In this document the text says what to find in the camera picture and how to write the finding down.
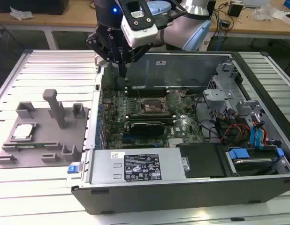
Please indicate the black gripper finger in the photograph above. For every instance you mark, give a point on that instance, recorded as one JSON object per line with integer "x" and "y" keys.
{"x": 140, "y": 54}
{"x": 100, "y": 48}

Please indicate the thin metal locking lever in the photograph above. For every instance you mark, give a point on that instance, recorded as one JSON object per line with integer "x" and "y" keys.
{"x": 139, "y": 93}

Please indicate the silver CPU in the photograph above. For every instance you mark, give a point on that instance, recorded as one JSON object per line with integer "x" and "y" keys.
{"x": 23, "y": 131}

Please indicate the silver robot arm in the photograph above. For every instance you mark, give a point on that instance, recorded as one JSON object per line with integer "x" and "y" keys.
{"x": 175, "y": 35}

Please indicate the CPU socket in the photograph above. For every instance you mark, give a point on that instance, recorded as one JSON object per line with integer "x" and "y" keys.
{"x": 150, "y": 106}

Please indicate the wooden desk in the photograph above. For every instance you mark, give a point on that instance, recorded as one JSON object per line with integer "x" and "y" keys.
{"x": 72, "y": 20}

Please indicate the black round cylinder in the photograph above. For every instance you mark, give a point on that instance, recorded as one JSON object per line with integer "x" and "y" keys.
{"x": 120, "y": 83}

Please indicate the black RAM slot bank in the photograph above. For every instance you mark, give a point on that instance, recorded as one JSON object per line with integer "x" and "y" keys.
{"x": 154, "y": 92}
{"x": 159, "y": 117}

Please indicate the round coin battery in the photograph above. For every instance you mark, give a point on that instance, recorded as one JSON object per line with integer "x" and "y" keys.
{"x": 184, "y": 93}

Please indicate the green motherboard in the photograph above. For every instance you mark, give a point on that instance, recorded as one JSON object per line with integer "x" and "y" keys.
{"x": 116, "y": 110}

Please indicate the large black box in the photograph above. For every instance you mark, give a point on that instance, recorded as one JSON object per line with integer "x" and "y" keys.
{"x": 41, "y": 5}

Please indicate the black graphics card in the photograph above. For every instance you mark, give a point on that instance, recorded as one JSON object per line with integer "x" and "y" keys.
{"x": 147, "y": 127}

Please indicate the silver metal drive cage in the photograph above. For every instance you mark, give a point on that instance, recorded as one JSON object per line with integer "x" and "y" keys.
{"x": 215, "y": 93}

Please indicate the crumpled white paper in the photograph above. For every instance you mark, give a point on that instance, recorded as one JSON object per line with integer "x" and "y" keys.
{"x": 19, "y": 14}

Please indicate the small power adapter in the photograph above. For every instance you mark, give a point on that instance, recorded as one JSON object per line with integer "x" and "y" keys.
{"x": 225, "y": 23}

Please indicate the small silver heatsink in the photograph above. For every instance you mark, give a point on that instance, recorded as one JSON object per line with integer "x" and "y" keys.
{"x": 174, "y": 141}

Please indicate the small black speaker box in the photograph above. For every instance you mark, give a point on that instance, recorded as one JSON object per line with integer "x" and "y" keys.
{"x": 234, "y": 9}

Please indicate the grey parts rack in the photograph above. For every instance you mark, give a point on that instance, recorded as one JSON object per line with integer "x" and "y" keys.
{"x": 46, "y": 140}

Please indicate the silver power supply with label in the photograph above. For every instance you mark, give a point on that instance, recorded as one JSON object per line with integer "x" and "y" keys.
{"x": 105, "y": 164}

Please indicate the black plastic fan shroud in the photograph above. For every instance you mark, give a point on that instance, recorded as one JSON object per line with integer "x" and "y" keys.
{"x": 201, "y": 159}

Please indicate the blue case latch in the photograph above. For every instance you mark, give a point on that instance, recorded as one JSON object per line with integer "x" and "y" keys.
{"x": 73, "y": 169}

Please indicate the flat white box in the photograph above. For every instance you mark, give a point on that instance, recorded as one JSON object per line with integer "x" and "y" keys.
{"x": 255, "y": 2}

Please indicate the clear plastic bags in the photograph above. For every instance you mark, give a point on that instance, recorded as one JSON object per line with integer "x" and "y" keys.
{"x": 264, "y": 12}

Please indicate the black open PC case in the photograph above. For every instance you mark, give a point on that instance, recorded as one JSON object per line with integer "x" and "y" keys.
{"x": 159, "y": 199}

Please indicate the hard disk in blue carrier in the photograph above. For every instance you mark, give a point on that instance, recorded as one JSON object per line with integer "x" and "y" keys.
{"x": 253, "y": 164}

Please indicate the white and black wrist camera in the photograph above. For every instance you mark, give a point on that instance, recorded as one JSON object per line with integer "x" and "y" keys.
{"x": 140, "y": 30}

